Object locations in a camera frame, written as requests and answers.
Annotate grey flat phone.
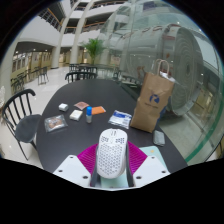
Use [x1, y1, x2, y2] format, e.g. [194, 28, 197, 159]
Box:
[152, 129, 166, 147]

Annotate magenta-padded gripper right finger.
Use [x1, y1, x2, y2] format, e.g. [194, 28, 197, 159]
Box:
[124, 141, 171, 189]

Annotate white perforated computer mouse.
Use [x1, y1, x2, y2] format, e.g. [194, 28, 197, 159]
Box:
[95, 127, 129, 180]

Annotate black chairs behind table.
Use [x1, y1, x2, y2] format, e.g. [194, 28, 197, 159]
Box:
[64, 63, 100, 84]

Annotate light teal printed mouse pad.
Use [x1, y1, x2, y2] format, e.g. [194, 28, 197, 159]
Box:
[99, 145, 165, 190]

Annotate green potted palm plant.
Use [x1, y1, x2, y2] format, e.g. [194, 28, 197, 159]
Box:
[80, 37, 107, 66]

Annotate clear plastic snack packet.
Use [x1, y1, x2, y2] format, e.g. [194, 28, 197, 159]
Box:
[43, 114, 69, 134]

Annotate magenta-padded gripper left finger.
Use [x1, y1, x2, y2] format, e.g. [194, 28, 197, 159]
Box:
[52, 142, 100, 189]

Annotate white rectangular box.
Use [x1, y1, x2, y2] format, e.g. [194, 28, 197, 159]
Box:
[68, 109, 84, 122]

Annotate orange flat packet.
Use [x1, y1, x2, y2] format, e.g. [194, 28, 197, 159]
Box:
[91, 105, 107, 116]

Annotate small blue-capped clear bottle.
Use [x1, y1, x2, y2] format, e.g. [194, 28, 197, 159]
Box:
[85, 106, 93, 125]

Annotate black wooden spindle chair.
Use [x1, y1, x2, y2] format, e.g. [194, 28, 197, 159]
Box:
[1, 88, 43, 162]

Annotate black chairs by pillar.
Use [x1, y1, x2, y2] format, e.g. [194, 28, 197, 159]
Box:
[9, 65, 50, 94]

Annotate brown flat packet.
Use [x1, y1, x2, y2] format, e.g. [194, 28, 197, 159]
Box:
[73, 101, 90, 111]

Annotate white and blue wipes pack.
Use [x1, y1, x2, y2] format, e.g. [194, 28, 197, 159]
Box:
[108, 109, 133, 130]

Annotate brown paper carrier bag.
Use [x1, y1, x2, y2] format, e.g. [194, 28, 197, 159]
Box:
[129, 59, 176, 134]

